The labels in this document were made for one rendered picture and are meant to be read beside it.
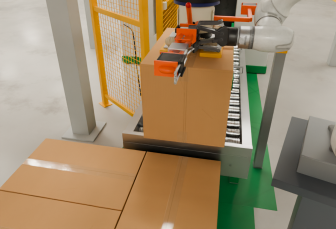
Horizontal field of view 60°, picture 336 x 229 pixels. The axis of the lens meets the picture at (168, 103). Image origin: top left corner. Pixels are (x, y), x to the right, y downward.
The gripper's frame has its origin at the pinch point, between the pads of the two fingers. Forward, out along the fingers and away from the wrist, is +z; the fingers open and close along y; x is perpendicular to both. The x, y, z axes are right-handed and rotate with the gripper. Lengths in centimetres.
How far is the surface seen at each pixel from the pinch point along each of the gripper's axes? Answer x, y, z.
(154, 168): -12, 65, 13
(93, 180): -26, 65, 40
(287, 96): 186, 120, -89
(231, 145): 5, 59, -24
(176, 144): 5, 62, 5
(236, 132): 27, 66, -27
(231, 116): 45, 66, -24
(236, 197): 28, 120, -33
